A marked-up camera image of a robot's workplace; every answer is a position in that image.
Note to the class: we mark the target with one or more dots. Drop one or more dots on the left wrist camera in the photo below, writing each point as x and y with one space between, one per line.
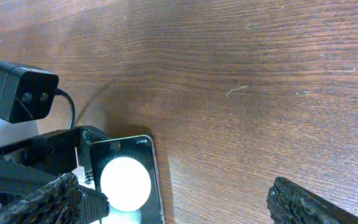
26 92

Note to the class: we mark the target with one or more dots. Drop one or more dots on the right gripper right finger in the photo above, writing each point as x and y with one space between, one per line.
290 203

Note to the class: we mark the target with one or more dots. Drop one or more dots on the black smartphone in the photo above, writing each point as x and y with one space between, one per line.
126 171

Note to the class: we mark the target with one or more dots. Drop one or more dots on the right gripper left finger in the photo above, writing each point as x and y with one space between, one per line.
62 200

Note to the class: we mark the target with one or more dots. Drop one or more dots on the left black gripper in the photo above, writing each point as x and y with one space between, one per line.
29 164

